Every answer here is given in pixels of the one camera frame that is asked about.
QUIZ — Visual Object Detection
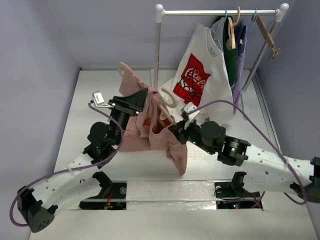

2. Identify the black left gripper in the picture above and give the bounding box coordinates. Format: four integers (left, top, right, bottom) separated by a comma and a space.
107, 88, 148, 145

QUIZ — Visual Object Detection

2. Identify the green shirt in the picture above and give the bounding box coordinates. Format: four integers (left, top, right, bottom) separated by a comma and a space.
223, 18, 238, 87

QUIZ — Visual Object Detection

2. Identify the pink t shirt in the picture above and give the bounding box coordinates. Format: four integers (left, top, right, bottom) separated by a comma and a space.
119, 63, 188, 176

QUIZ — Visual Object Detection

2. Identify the lavender shirt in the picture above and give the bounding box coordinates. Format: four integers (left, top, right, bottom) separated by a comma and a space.
231, 20, 248, 107

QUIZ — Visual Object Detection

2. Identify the white red print t shirt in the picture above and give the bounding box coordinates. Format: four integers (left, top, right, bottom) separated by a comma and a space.
162, 24, 234, 125

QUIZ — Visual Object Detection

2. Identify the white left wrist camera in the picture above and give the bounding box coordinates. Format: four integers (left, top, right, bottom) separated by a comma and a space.
90, 91, 112, 108

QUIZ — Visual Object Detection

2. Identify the blue wire hanger right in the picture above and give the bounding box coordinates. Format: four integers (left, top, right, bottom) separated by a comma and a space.
243, 8, 258, 52

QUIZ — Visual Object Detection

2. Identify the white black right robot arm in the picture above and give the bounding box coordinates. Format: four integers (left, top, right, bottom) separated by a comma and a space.
169, 120, 320, 204

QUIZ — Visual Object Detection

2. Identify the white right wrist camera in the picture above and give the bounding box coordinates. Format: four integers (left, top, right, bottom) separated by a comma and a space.
181, 102, 200, 130

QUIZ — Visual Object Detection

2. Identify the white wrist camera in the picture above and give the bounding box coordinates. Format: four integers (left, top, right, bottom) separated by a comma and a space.
181, 102, 200, 130
90, 91, 112, 108

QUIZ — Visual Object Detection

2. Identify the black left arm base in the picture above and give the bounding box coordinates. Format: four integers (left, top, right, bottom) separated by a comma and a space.
79, 171, 127, 210

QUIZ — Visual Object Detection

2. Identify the white metal clothes rack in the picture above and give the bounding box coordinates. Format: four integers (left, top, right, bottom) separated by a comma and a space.
151, 3, 290, 92

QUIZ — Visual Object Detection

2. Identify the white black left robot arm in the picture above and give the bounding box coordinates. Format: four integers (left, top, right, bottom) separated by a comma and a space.
16, 88, 148, 233

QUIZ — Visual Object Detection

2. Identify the blue wire hanger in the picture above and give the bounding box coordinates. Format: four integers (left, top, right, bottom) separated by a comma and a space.
243, 8, 258, 52
210, 11, 228, 52

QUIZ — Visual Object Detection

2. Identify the wooden clip hanger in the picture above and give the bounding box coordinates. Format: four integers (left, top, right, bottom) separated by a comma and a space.
256, 16, 281, 62

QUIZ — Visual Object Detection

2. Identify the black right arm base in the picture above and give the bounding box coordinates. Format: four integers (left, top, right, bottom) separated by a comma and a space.
214, 171, 263, 210

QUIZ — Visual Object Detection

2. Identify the beige hanger with green shirt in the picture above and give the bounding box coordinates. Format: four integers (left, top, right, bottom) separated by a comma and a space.
227, 6, 241, 49

